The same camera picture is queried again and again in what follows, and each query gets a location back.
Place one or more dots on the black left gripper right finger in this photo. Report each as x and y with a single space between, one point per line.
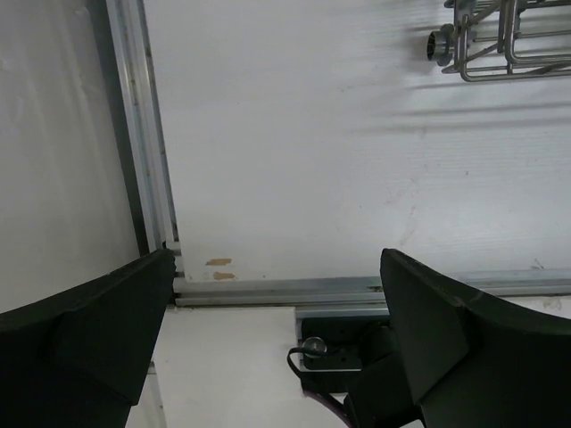
462 357

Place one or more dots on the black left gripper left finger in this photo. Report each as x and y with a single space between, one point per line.
79 358

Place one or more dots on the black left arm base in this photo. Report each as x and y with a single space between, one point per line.
351 343

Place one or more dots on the grey wire dish rack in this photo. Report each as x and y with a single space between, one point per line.
480 44

